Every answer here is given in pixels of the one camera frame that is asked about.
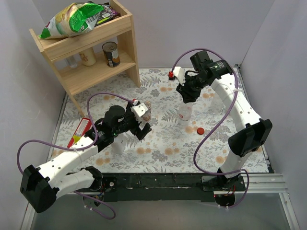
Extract clear plastic bottle red label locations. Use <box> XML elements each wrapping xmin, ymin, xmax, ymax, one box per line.
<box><xmin>178</xmin><ymin>102</ymin><xmax>193</xmax><ymax>125</ymax></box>

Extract small glass bottle red rim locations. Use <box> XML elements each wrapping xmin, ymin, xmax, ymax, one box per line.
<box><xmin>142</xmin><ymin>101</ymin><xmax>152</xmax><ymax>122</ymax></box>

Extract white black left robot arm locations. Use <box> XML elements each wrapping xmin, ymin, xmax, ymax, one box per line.
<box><xmin>20</xmin><ymin>103</ymin><xmax>152</xmax><ymax>213</ymax></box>

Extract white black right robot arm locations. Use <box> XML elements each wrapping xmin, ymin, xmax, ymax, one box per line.
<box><xmin>168</xmin><ymin>48</ymin><xmax>272</xmax><ymax>191</ymax></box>

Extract white bottle black cap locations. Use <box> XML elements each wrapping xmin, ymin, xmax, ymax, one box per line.
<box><xmin>111</xmin><ymin>134</ymin><xmax>126</xmax><ymax>154</ymax></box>

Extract yellow cap bottle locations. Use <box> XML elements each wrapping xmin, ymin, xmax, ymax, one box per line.
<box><xmin>72</xmin><ymin>135</ymin><xmax>81</xmax><ymax>144</ymax></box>

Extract red snack box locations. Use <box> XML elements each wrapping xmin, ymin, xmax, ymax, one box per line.
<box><xmin>67</xmin><ymin>117</ymin><xmax>92</xmax><ymax>148</ymax></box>

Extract wooden shelf unit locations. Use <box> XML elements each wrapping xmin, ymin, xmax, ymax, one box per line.
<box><xmin>29</xmin><ymin>0</ymin><xmax>141</xmax><ymax>117</ymax></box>

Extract dark food can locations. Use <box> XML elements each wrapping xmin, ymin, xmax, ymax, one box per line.
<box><xmin>102</xmin><ymin>42</ymin><xmax>120</xmax><ymax>68</ymax></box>

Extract cream jar on shelf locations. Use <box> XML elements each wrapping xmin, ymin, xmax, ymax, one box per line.
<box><xmin>79</xmin><ymin>47</ymin><xmax>96</xmax><ymax>66</ymax></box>

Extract clear glass on shelf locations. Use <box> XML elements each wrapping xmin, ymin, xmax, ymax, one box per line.
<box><xmin>65</xmin><ymin>56</ymin><xmax>78</xmax><ymax>69</ymax></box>

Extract dark purple snack box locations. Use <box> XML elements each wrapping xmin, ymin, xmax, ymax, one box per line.
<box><xmin>95</xmin><ymin>3</ymin><xmax>121</xmax><ymax>26</ymax></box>

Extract green chip bag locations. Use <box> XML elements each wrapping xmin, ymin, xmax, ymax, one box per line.
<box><xmin>40</xmin><ymin>2</ymin><xmax>104</xmax><ymax>39</ymax></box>

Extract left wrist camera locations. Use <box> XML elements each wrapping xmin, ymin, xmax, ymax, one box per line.
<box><xmin>131</xmin><ymin>100</ymin><xmax>149</xmax><ymax>119</ymax></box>

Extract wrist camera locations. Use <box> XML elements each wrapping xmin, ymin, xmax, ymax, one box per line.
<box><xmin>168</xmin><ymin>67</ymin><xmax>186</xmax><ymax>86</ymax></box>
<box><xmin>131</xmin><ymin>100</ymin><xmax>149</xmax><ymax>119</ymax></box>

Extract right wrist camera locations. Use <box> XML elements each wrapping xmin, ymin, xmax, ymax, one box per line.
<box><xmin>168</xmin><ymin>67</ymin><xmax>186</xmax><ymax>86</ymax></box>

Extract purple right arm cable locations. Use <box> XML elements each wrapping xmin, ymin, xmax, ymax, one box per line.
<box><xmin>171</xmin><ymin>48</ymin><xmax>250</xmax><ymax>208</ymax></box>

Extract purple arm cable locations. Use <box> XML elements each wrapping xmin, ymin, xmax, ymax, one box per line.
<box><xmin>171</xmin><ymin>48</ymin><xmax>250</xmax><ymax>208</ymax></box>
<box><xmin>17</xmin><ymin>92</ymin><xmax>139</xmax><ymax>220</ymax></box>

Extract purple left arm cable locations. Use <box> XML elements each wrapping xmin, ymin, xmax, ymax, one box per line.
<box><xmin>17</xmin><ymin>92</ymin><xmax>139</xmax><ymax>220</ymax></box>

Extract aluminium frame rail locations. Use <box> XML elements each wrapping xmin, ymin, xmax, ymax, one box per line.
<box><xmin>239</xmin><ymin>173</ymin><xmax>300</xmax><ymax>230</ymax></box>

